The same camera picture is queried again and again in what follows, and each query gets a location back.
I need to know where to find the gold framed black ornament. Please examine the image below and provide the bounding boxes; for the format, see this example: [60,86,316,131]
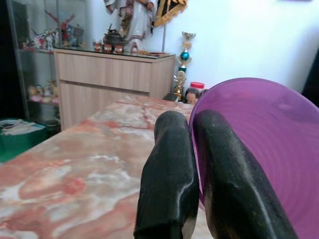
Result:
[152,0,188,27]

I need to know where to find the dark clay teapot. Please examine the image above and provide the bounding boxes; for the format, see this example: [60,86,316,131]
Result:
[103,27,128,47]

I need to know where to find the red white robot model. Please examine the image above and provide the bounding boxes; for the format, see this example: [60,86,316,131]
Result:
[44,9,85,48]

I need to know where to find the light wood sideboard cabinet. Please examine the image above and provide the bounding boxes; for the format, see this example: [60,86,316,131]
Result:
[53,47,176,130]

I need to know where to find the gold and teal trophy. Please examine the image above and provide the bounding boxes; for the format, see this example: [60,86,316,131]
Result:
[173,31,196,101]

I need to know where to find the glass display cabinet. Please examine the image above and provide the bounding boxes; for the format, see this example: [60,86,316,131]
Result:
[6,0,88,125]

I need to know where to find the dark haired doll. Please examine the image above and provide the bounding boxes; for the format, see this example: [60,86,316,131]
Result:
[184,87,201,105]

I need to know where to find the white robed statue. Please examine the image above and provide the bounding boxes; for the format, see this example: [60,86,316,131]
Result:
[104,0,158,53]

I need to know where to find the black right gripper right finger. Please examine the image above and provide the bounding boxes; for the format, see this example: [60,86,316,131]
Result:
[193,109,299,239]

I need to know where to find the green storage box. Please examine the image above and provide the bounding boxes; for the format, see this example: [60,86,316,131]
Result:
[0,118,48,163]

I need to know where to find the pastel plush toys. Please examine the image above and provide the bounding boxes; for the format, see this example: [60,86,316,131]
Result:
[27,80,60,104]

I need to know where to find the purple translucent plastic bowl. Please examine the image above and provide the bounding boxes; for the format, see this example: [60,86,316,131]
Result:
[188,77,319,239]

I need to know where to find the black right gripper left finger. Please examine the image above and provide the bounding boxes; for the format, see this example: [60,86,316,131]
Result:
[133,111,200,239]

